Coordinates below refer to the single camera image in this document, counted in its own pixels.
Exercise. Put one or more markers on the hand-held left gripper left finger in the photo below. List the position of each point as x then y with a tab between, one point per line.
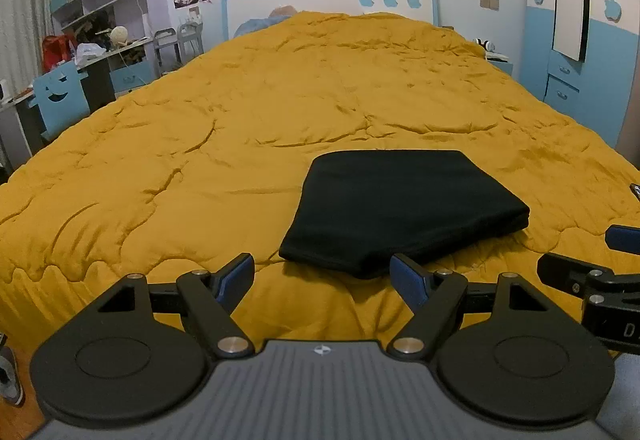
237	270

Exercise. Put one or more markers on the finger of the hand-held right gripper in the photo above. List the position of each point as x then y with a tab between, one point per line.
555	267
622	239

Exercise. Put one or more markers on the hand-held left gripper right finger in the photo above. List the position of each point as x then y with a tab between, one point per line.
407	277

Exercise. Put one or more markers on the black pants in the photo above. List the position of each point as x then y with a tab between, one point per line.
400	200

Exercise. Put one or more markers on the small dark object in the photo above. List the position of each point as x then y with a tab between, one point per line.
635	191

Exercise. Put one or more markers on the blue white wardrobe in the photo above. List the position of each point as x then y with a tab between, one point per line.
600	70

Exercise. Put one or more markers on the yellow quilt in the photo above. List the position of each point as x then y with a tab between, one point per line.
300	95

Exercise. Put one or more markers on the blue nightstand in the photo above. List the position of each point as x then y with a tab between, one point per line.
502	68

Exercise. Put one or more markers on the white book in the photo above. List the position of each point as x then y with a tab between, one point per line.
497	56

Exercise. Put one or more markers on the blue drawer cabinet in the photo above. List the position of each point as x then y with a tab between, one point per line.
127	78

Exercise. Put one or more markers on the white headphones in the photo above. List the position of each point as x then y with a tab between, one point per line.
484	44

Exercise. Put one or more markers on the blue smiley face chair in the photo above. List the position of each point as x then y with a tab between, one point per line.
65	110

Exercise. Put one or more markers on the dark desk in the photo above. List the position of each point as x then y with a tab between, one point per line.
97	80

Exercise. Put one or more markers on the grey chair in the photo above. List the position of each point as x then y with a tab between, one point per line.
192	38
165	33

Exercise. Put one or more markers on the blue pillow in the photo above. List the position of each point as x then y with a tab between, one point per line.
260	23

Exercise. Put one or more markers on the grey sneaker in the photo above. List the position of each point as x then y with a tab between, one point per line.
10	380

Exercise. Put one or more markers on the beige round ball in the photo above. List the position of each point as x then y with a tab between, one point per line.
119	35

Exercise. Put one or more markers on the white plastic bag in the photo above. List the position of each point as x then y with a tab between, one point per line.
90	51

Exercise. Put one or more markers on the red bag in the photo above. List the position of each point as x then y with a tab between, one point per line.
55	50

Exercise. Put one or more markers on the wall switch plate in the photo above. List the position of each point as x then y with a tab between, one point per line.
489	3

